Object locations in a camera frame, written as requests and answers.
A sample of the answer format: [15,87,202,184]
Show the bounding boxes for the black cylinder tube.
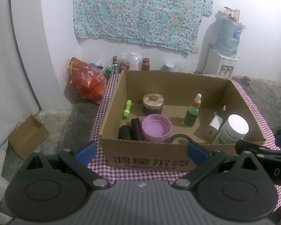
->
[131,117,143,141]

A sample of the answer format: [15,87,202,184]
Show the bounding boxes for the black flashlight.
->
[118,125,132,140]

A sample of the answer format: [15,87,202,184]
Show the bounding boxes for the white cylindrical jar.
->
[213,114,249,145]

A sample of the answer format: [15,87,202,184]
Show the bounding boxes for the floral blue wall cloth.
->
[73,0,213,54]

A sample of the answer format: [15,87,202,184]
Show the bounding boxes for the black tape roll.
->
[164,133,192,145]

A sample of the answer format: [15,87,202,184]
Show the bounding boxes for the white water dispenser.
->
[203,48,238,79]

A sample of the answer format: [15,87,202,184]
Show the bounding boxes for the gold lid dark jar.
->
[143,93,164,116]

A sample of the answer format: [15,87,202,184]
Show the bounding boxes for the green dropper bottle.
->
[183,94,202,128]

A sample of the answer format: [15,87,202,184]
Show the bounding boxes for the red plastic bag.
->
[67,57,108,105]

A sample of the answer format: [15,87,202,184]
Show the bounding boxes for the white lid pot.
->
[164,62,175,72]

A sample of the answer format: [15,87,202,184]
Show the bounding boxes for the brown cardboard box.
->
[99,71,266,171]

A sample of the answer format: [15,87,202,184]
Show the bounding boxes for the small cardboard box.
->
[8,115,49,160]

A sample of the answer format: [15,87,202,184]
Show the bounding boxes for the red lid jar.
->
[141,57,150,71]

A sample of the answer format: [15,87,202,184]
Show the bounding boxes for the clear plastic bag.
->
[120,52,142,71]

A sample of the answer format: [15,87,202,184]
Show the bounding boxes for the green glue stick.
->
[122,100,132,120]

